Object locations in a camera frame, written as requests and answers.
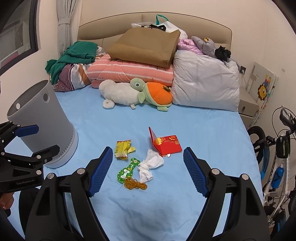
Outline yellow snack wrapper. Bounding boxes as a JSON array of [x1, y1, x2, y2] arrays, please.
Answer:
[[115, 140, 136, 160]]

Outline green bone-print wrapper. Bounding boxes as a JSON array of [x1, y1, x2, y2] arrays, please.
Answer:
[[117, 158, 140, 184]]

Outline grey plastic trash bin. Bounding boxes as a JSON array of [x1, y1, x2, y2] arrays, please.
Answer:
[[7, 80, 78, 168]]

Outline person's left hand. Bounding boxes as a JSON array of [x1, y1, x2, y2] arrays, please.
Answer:
[[0, 192, 14, 209]]

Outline blue water bottle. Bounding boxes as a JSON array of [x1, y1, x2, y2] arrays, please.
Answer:
[[271, 163, 285, 189]]

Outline white blue bicycle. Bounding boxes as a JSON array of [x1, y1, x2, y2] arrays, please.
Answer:
[[247, 106, 295, 240]]

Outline striped folded clothes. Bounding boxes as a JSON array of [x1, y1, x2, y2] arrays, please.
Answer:
[[53, 63, 91, 92]]

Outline green knitted blanket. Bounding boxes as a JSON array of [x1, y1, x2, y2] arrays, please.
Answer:
[[45, 41, 98, 85]]

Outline white plush rabbit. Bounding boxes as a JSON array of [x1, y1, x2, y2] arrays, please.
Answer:
[[99, 79, 139, 109]]

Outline pink striped folded quilt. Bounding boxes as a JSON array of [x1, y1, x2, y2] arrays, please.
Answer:
[[86, 54, 174, 88]]

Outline light blue bed sheet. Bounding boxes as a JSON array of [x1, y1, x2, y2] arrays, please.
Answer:
[[54, 87, 262, 240]]

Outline white crumpled tissue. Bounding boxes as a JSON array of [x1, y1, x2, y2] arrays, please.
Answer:
[[137, 149, 164, 183]]

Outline dark framed window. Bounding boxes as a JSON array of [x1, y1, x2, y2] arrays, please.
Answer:
[[1, 0, 40, 74]]

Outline red gold envelope flat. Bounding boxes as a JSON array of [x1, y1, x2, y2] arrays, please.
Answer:
[[152, 135, 182, 156]]

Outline white bedside table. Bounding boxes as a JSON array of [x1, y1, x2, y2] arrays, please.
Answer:
[[238, 87, 258, 128]]

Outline beige padded headboard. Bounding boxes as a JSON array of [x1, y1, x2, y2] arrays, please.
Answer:
[[78, 11, 232, 50]]

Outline grey window curtain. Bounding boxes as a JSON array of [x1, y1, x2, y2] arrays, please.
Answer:
[[57, 0, 83, 56]]

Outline green orange plush turtle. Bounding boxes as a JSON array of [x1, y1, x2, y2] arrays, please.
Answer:
[[130, 78, 173, 112]]

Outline large white plastic-wrapped pillow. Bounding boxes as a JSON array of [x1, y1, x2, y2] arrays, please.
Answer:
[[171, 50, 240, 111]]

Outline brown paper bag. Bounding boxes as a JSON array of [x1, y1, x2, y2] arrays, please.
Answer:
[[107, 28, 181, 68]]

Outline black crumpled cloth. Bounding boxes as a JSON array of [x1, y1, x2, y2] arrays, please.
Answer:
[[215, 46, 231, 62]]

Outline purple puffy jacket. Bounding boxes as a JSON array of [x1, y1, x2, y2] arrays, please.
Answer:
[[177, 39, 203, 55]]

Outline wall power outlet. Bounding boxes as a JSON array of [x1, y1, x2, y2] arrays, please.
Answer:
[[239, 66, 246, 74]]

